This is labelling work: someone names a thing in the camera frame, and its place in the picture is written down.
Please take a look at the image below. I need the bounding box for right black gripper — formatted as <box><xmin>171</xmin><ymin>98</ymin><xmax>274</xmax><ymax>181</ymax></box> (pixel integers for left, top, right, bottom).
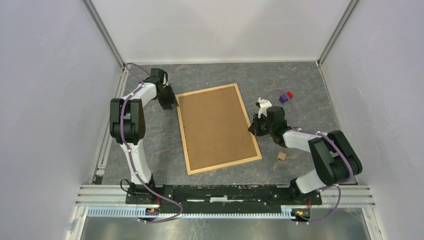
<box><xmin>248</xmin><ymin>112</ymin><xmax>274</xmax><ymax>138</ymax></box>

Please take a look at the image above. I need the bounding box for wooden picture frame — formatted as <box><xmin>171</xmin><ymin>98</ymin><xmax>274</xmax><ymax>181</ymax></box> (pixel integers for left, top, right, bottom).
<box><xmin>175</xmin><ymin>83</ymin><xmax>263</xmax><ymax>176</ymax></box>

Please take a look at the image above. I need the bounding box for brown backing board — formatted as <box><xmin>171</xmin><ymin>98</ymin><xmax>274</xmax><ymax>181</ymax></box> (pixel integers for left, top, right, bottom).
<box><xmin>178</xmin><ymin>86</ymin><xmax>259</xmax><ymax>171</ymax></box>

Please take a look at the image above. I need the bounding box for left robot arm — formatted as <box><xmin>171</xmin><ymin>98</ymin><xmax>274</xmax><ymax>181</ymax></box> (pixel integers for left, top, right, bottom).
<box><xmin>109</xmin><ymin>68</ymin><xmax>178</xmax><ymax>204</ymax></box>

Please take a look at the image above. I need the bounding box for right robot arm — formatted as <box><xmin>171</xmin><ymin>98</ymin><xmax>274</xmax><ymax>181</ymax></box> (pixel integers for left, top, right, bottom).
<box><xmin>248</xmin><ymin>106</ymin><xmax>363</xmax><ymax>204</ymax></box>

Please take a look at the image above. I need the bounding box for small brown cube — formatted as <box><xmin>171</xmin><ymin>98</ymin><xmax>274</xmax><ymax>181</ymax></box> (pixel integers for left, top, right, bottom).
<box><xmin>277</xmin><ymin>152</ymin><xmax>287</xmax><ymax>162</ymax></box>

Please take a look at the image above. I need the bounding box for purple and red block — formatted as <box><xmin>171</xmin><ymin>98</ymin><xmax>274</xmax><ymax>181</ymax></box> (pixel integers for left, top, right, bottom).
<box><xmin>279</xmin><ymin>91</ymin><xmax>293</xmax><ymax>104</ymax></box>

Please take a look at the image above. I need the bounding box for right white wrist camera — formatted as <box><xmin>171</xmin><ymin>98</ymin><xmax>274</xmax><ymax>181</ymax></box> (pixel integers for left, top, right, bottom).
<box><xmin>257</xmin><ymin>97</ymin><xmax>273</xmax><ymax>119</ymax></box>

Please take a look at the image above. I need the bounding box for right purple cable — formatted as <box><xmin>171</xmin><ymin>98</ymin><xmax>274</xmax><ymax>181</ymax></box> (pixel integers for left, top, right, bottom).
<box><xmin>259</xmin><ymin>89</ymin><xmax>355</xmax><ymax>225</ymax></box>

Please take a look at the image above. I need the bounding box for purple cable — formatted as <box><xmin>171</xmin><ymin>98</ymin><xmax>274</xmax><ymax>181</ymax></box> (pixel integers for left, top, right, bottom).
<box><xmin>259</xmin><ymin>89</ymin><xmax>355</xmax><ymax>225</ymax></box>
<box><xmin>119</xmin><ymin>62</ymin><xmax>184</xmax><ymax>224</ymax></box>

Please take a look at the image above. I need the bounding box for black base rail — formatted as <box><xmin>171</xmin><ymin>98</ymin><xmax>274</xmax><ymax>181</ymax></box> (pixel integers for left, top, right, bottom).
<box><xmin>125</xmin><ymin>184</ymin><xmax>323</xmax><ymax>216</ymax></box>

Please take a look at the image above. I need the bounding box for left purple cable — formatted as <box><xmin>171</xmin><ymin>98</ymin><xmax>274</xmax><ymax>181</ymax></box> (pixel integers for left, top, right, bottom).
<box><xmin>119</xmin><ymin>62</ymin><xmax>184</xmax><ymax>224</ymax></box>

